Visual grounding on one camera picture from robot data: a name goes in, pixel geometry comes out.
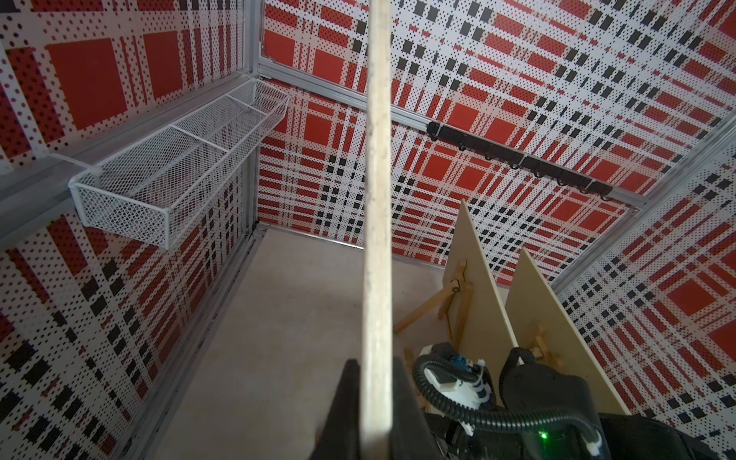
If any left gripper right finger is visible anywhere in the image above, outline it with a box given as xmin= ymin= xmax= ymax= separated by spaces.
xmin=391 ymin=356 xmax=440 ymax=460

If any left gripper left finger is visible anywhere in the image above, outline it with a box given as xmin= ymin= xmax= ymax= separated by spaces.
xmin=310 ymin=360 xmax=360 ymax=459

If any wooden board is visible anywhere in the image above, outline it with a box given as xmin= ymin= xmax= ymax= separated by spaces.
xmin=505 ymin=249 xmax=630 ymax=415
xmin=443 ymin=201 xmax=518 ymax=390
xmin=358 ymin=1 xmax=393 ymax=459

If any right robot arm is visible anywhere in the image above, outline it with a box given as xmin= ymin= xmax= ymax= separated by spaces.
xmin=412 ymin=342 xmax=717 ymax=459

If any right wooden easel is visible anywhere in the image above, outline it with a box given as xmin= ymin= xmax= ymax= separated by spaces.
xmin=530 ymin=325 xmax=565 ymax=373

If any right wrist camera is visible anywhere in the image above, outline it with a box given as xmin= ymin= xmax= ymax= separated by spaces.
xmin=412 ymin=342 xmax=498 ymax=437

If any black hook rail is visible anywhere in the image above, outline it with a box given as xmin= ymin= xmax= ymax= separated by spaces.
xmin=425 ymin=121 xmax=623 ymax=202

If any white wire mesh basket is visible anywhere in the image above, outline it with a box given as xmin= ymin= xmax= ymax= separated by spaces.
xmin=68 ymin=80 xmax=289 ymax=250

